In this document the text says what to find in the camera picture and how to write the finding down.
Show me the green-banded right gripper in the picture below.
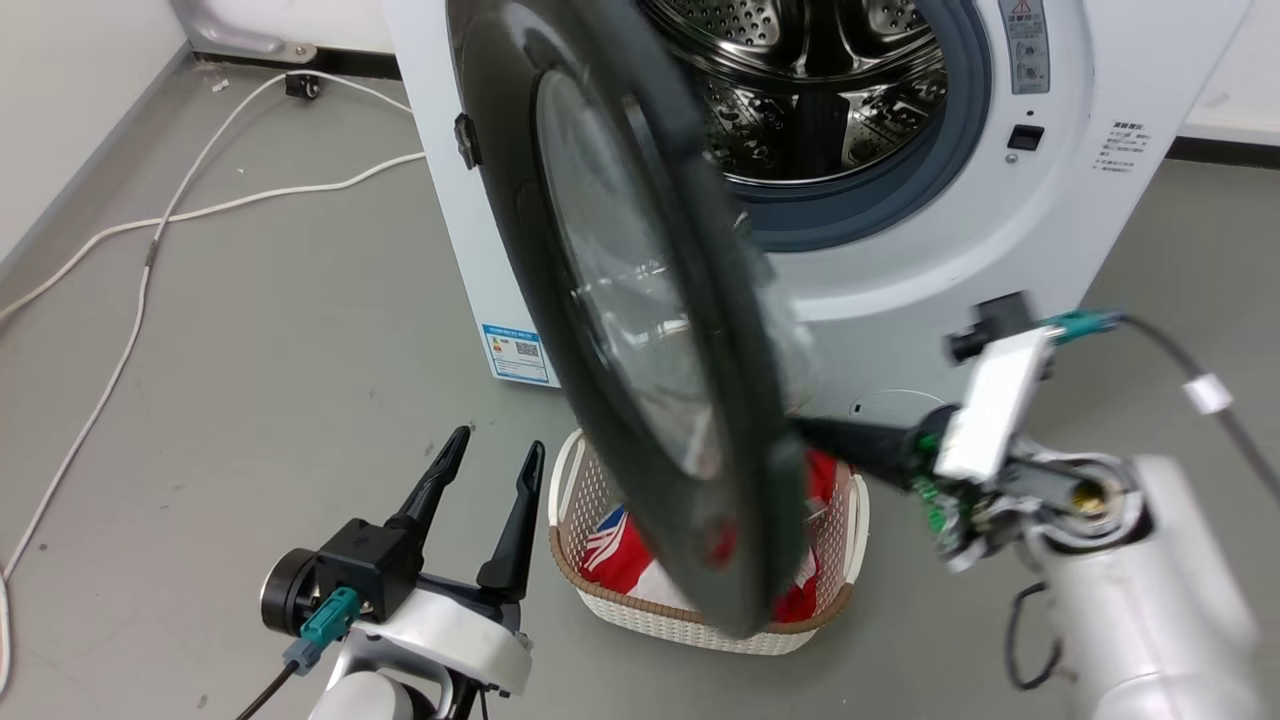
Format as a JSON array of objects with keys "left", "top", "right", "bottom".
[{"left": 794, "top": 414, "right": 1031, "bottom": 574}]

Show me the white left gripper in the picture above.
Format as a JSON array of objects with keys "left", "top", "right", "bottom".
[{"left": 338, "top": 426, "right": 547, "bottom": 698}]

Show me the red patterned clothing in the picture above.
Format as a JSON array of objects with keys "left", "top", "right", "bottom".
[{"left": 580, "top": 448, "right": 837, "bottom": 624}]

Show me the teal camera connector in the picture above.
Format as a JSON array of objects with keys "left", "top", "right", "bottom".
[
  {"left": 282, "top": 587, "right": 360, "bottom": 674},
  {"left": 1038, "top": 307, "right": 1127, "bottom": 348}
]

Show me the thick white floor cable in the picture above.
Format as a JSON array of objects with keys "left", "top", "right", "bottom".
[{"left": 0, "top": 150, "right": 428, "bottom": 326}]

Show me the grey appliance base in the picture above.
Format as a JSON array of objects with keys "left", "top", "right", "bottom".
[{"left": 168, "top": 0, "right": 320, "bottom": 64}]

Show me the teal left camera connector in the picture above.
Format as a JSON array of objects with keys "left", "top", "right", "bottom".
[{"left": 282, "top": 587, "right": 360, "bottom": 674}]

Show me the dark round washing machine door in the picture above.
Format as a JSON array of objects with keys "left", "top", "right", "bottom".
[{"left": 447, "top": 0, "right": 813, "bottom": 641}]

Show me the black tagged right camera cable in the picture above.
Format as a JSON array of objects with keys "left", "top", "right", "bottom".
[{"left": 1118, "top": 314, "right": 1280, "bottom": 506}]

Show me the black left camera cable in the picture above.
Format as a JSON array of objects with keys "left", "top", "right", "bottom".
[{"left": 234, "top": 660, "right": 301, "bottom": 720}]

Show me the grey warning sticker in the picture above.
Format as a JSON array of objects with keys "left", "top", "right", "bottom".
[{"left": 997, "top": 0, "right": 1052, "bottom": 97}]

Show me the perforated steel washer drum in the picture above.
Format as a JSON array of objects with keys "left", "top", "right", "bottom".
[{"left": 640, "top": 0, "right": 950, "bottom": 187}]

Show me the white woven laundry basket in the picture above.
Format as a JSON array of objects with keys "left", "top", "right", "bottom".
[{"left": 547, "top": 427, "right": 872, "bottom": 657}]

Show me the blue energy label sticker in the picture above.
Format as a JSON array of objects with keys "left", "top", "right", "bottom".
[{"left": 480, "top": 321, "right": 554, "bottom": 387}]

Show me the thin white floor cable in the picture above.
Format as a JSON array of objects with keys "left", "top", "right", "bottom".
[{"left": 0, "top": 70, "right": 415, "bottom": 696}]

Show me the teal right camera connector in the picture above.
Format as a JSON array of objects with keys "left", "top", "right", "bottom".
[{"left": 1038, "top": 307, "right": 1127, "bottom": 348}]

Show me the black right arm cable loop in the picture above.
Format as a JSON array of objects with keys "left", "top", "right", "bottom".
[{"left": 1004, "top": 581, "right": 1063, "bottom": 693}]

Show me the grey-blue rubber door gasket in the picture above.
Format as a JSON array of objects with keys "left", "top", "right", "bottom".
[{"left": 738, "top": 0, "right": 994, "bottom": 254}]

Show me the white front-load washing machine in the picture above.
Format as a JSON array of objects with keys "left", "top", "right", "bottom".
[{"left": 383, "top": 0, "right": 1253, "bottom": 456}]

